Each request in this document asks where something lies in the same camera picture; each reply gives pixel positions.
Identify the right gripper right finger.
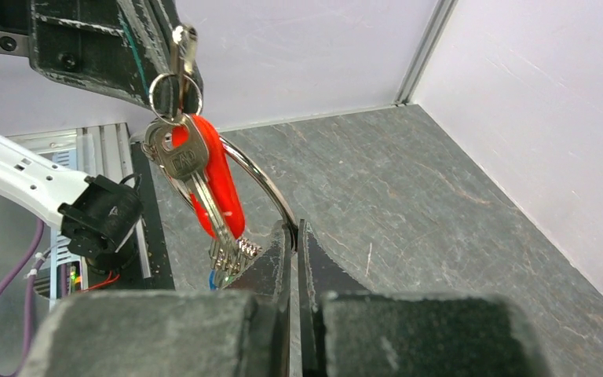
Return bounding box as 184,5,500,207
297,221,551,376

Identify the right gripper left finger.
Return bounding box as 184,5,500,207
20,221,291,376

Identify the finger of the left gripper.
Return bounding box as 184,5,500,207
29,1,203,115

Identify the metal keyring with keys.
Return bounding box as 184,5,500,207
142,24,298,289

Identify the red key tag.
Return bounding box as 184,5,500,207
171,115,246,238

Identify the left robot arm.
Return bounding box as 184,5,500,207
0,1,203,258

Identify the left aluminium frame post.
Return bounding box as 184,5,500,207
393,0,458,106

